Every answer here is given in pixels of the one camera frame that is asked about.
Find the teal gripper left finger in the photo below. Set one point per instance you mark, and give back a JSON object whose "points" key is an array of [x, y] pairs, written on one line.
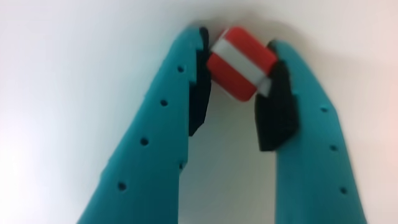
{"points": [[149, 140]]}

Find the red white striped cube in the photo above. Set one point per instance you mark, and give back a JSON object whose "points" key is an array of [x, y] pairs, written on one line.
{"points": [[242, 62]]}

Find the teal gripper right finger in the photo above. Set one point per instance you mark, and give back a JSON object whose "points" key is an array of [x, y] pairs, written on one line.
{"points": [[314, 171]]}

